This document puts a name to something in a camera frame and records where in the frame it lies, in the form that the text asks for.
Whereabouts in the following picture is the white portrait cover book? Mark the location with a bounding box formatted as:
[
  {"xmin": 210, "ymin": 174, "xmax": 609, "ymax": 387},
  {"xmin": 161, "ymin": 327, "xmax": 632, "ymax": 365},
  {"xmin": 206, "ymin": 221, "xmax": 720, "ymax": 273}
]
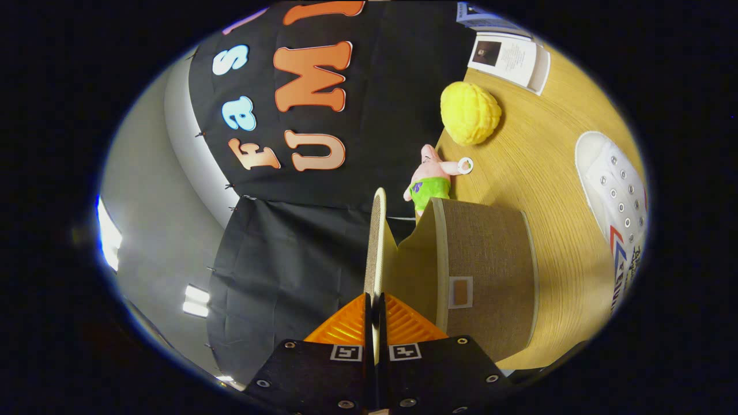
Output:
[{"xmin": 467, "ymin": 33, "xmax": 551, "ymax": 96}]

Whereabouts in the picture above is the blue cover book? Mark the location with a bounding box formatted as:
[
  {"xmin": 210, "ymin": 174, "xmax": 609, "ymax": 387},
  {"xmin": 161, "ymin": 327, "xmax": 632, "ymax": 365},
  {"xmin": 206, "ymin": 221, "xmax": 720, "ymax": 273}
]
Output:
[{"xmin": 455, "ymin": 2, "xmax": 522, "ymax": 34}]

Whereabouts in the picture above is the white striped canvas shoe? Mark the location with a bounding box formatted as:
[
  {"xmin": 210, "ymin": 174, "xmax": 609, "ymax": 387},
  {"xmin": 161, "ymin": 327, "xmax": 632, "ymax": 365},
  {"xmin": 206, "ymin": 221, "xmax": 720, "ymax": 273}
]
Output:
[{"xmin": 575, "ymin": 131, "xmax": 649, "ymax": 315}]

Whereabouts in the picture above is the yellow plush ball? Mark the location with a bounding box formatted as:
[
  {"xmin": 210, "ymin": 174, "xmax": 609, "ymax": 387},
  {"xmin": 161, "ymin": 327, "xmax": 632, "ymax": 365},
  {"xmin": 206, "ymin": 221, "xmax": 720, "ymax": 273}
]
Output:
[{"xmin": 440, "ymin": 81, "xmax": 502, "ymax": 146}]

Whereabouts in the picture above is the brown fabric storage box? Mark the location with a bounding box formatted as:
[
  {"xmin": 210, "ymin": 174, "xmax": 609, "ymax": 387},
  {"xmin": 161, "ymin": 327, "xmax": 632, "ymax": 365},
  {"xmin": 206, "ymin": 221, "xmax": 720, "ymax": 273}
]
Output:
[{"xmin": 362, "ymin": 187, "xmax": 541, "ymax": 365}]

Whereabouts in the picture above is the pink starfish plush toy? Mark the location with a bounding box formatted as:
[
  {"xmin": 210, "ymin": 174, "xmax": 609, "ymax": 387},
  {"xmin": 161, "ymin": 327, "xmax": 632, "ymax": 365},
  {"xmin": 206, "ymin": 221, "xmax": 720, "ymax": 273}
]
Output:
[{"xmin": 402, "ymin": 144, "xmax": 475, "ymax": 217}]

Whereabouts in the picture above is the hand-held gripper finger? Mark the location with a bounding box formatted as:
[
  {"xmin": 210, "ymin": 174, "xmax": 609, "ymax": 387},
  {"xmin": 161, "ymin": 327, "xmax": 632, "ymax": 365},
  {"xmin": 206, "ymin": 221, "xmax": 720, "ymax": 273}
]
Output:
[
  {"xmin": 379, "ymin": 292, "xmax": 515, "ymax": 415},
  {"xmin": 243, "ymin": 292, "xmax": 379, "ymax": 415}
]

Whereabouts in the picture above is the row of black backdrop clips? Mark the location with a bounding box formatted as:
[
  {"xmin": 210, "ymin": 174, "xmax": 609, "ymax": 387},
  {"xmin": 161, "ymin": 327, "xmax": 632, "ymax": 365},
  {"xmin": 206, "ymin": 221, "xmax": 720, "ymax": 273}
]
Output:
[{"xmin": 195, "ymin": 131, "xmax": 238, "ymax": 350}]

